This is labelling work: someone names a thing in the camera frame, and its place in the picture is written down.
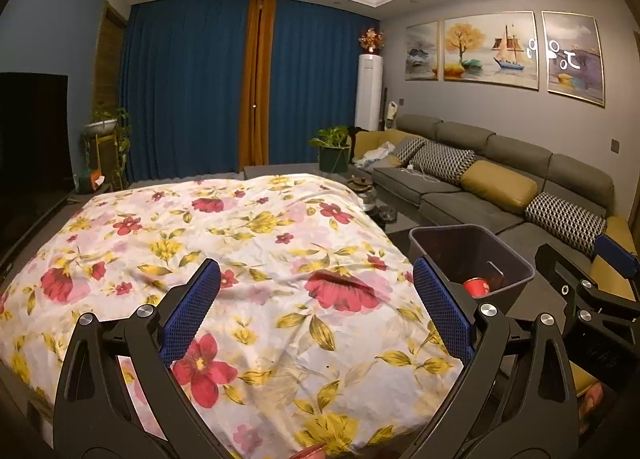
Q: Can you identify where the potted green plant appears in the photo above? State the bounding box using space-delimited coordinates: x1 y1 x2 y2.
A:
309 125 351 174

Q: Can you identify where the large patterned pillow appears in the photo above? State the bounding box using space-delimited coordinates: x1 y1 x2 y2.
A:
411 141 477 184

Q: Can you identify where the brown wooden panel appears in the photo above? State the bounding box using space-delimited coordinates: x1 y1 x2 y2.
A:
95 1 132 114

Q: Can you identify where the small landscape painting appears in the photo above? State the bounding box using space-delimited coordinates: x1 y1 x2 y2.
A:
404 21 441 82

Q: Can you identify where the person's right hand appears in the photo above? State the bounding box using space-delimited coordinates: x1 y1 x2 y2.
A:
575 381 608 435

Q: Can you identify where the glass teapot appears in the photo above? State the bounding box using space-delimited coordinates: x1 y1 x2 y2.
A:
350 175 380 212

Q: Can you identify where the sailing ship painting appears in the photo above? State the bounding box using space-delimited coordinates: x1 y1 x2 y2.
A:
443 11 542 91

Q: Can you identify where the red paper cup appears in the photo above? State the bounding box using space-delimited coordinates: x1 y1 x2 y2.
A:
462 277 493 299

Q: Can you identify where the grey sofa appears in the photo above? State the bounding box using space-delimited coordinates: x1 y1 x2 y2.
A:
350 114 640 300

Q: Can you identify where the white standing air conditioner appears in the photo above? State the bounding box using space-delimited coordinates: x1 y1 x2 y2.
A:
355 54 385 131

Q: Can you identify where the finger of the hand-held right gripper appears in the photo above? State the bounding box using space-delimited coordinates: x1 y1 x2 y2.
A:
597 233 640 290
535 243 596 310

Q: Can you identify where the floral blanket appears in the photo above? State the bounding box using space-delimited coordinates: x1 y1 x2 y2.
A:
0 173 466 459

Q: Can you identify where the long patterned pillow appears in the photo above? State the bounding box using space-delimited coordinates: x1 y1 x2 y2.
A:
525 192 607 256

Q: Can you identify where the golden plant stand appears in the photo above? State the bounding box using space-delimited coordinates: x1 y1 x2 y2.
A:
90 134 126 190

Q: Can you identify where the small patterned pillow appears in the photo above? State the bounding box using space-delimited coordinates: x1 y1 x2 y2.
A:
392 135 428 164

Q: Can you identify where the artificial flower bouquet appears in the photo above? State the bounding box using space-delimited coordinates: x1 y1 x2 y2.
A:
358 28 387 54

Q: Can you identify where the blue curtain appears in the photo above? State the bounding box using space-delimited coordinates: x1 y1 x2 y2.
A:
269 0 383 172
117 1 251 182

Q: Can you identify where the mustard yellow cushion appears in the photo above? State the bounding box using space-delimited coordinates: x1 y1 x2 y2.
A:
595 216 640 300
460 160 536 214

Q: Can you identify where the purple landscape painting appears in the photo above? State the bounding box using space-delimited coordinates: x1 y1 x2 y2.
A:
541 11 606 107

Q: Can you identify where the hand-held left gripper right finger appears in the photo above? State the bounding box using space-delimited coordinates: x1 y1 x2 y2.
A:
412 256 581 459

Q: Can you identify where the white cloth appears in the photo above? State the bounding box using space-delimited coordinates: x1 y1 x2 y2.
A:
360 141 398 168

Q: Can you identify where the white charger cable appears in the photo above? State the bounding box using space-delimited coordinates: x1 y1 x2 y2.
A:
400 164 441 184

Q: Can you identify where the trailing plant in white pot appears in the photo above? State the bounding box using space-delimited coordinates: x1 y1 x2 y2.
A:
82 106 133 180

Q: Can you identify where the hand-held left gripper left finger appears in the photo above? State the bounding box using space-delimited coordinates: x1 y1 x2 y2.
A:
52 258 223 459

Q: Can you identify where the orange curtain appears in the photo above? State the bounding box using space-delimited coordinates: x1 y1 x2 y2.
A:
239 0 277 167

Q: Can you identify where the grey plastic bin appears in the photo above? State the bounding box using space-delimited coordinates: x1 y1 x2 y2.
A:
409 224 536 312

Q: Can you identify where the black television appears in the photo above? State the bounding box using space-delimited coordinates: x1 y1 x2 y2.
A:
0 73 70 270

